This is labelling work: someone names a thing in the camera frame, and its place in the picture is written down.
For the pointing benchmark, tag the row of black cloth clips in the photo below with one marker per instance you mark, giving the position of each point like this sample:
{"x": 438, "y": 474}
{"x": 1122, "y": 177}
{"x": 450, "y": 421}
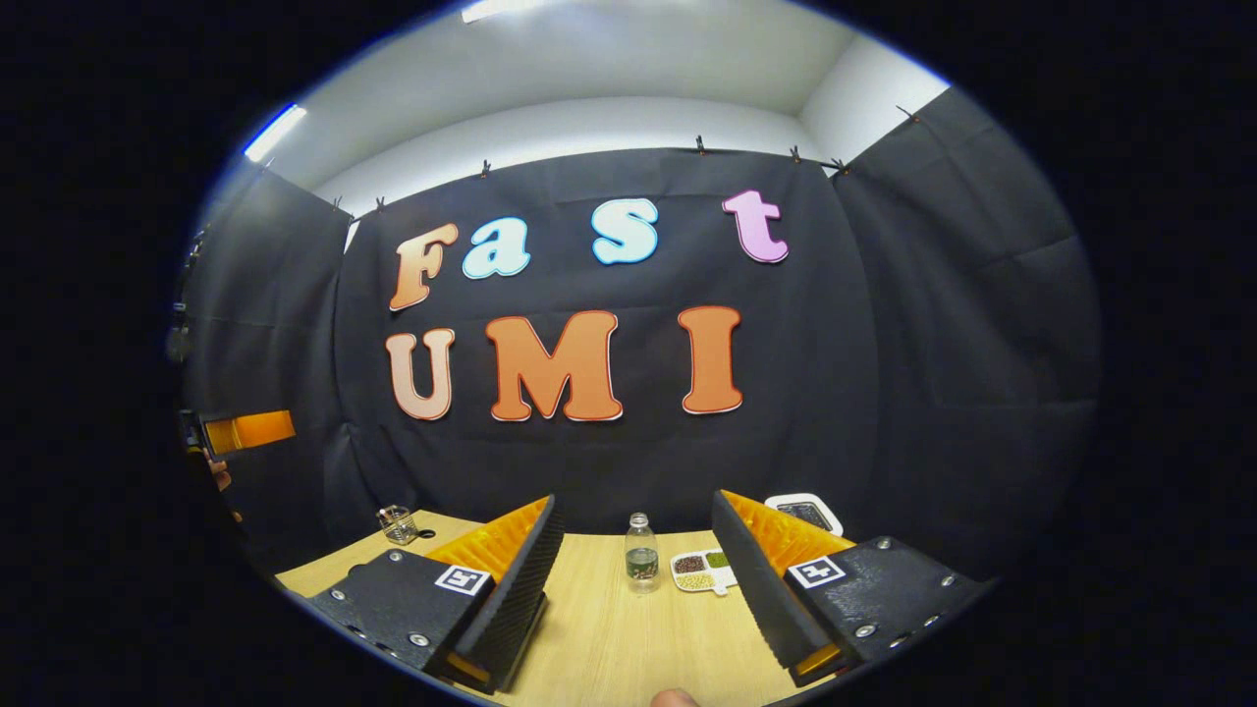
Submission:
{"x": 700, "y": 144}

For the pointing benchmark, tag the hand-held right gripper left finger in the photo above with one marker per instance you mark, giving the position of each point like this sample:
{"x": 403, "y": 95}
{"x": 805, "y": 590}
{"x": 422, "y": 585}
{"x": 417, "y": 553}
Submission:
{"x": 525, "y": 589}

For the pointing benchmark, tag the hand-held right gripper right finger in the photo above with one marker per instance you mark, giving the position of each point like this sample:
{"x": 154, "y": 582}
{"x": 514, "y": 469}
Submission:
{"x": 751, "y": 589}

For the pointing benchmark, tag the long ceiling light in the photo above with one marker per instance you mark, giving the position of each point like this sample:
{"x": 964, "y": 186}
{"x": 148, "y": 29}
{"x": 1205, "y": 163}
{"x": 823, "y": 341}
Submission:
{"x": 275, "y": 133}
{"x": 501, "y": 8}

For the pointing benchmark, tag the ribbed glass cup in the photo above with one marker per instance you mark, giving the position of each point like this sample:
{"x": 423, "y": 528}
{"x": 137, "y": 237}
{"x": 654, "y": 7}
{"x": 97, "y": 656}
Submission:
{"x": 398, "y": 527}

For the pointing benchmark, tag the white toaster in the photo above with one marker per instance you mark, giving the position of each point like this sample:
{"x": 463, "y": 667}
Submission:
{"x": 781, "y": 503}

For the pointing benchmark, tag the black camera stand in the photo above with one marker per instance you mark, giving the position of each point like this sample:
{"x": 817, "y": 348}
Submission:
{"x": 181, "y": 339}

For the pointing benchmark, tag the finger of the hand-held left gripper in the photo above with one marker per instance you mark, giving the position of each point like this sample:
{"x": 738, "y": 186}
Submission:
{"x": 253, "y": 430}

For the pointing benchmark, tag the white divided dish of beans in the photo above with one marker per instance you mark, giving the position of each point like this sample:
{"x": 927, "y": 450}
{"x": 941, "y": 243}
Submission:
{"x": 702, "y": 581}

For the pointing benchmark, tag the clear plastic water bottle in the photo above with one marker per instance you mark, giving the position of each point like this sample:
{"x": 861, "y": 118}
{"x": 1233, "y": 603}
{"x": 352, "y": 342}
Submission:
{"x": 641, "y": 560}

